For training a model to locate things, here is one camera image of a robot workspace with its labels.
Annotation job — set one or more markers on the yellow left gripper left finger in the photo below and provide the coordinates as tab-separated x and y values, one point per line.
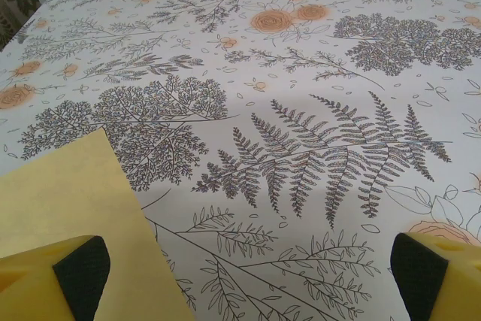
30	287

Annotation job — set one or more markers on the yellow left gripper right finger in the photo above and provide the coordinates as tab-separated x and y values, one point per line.
451	283

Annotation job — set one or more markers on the pale yellow paper sheet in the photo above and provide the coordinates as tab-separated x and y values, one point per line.
75	193

